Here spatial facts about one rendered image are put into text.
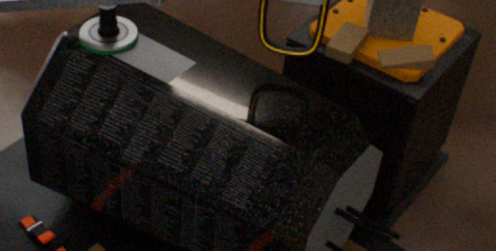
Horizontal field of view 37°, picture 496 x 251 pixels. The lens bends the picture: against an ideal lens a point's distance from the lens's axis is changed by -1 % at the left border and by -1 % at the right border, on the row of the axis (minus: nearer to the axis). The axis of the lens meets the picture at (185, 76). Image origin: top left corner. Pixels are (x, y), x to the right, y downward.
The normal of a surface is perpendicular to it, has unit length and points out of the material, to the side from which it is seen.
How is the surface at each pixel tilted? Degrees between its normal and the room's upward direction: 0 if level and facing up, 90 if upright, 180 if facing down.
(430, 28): 0
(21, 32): 0
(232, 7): 0
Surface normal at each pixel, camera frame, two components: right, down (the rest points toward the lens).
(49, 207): 0.04, -0.78
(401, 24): -0.18, 0.61
